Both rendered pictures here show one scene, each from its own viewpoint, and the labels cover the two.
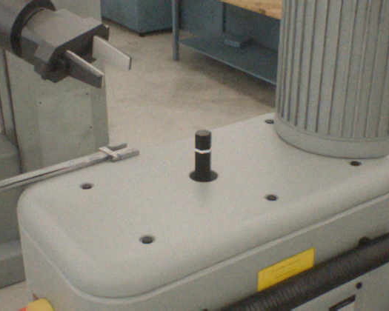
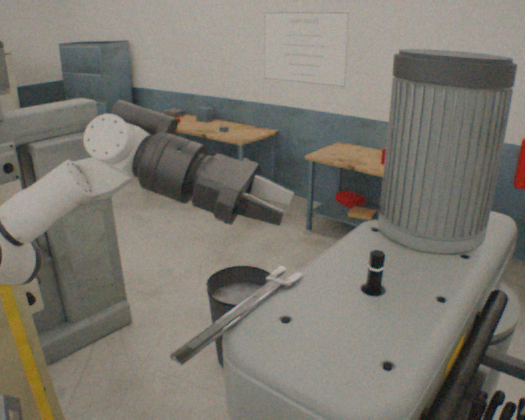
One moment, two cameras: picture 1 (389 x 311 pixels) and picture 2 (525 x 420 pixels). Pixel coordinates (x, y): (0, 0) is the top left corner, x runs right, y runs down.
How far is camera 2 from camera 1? 0.40 m
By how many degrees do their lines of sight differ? 16
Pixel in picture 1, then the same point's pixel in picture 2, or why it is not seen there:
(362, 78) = (472, 190)
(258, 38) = not seen: hidden behind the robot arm
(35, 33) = (211, 180)
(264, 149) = (395, 256)
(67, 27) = (233, 170)
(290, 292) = (470, 373)
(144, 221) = (369, 347)
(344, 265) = (484, 339)
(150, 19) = not seen: hidden behind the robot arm
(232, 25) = not seen: hidden behind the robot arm
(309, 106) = (430, 216)
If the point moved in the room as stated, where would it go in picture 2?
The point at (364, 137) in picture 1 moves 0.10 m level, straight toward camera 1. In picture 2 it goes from (469, 235) to (497, 265)
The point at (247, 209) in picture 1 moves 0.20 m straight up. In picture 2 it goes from (435, 315) to (463, 173)
